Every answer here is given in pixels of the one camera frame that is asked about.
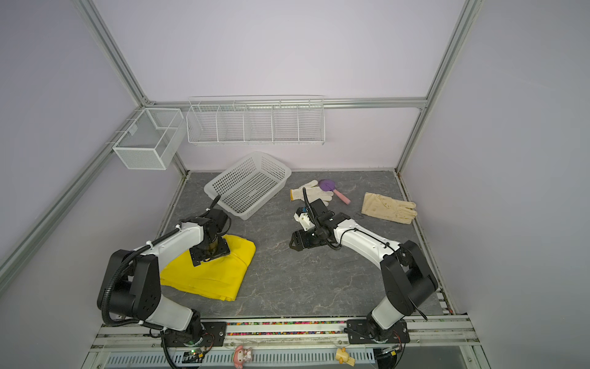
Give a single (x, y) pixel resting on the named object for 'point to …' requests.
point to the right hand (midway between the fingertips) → (297, 242)
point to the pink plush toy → (242, 355)
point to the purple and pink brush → (329, 185)
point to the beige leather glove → (388, 207)
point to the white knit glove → (313, 193)
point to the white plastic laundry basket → (249, 185)
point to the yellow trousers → (220, 277)
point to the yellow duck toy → (343, 356)
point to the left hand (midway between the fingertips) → (214, 258)
